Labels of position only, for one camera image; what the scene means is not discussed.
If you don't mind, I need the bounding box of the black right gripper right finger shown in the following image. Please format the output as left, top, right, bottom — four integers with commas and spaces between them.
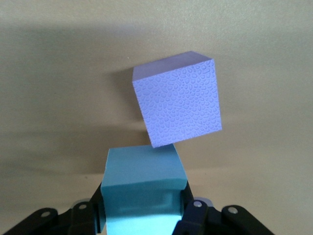
171, 182, 272, 235

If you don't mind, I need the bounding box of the purple foam block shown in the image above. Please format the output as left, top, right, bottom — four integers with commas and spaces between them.
132, 50, 223, 148

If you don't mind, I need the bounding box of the blue foam block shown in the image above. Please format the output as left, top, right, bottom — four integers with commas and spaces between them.
99, 144, 187, 235

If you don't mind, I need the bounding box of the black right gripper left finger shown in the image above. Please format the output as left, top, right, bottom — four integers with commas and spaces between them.
0, 182, 108, 235

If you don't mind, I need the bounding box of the brown table cloth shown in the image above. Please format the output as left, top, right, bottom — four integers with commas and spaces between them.
0, 0, 313, 235

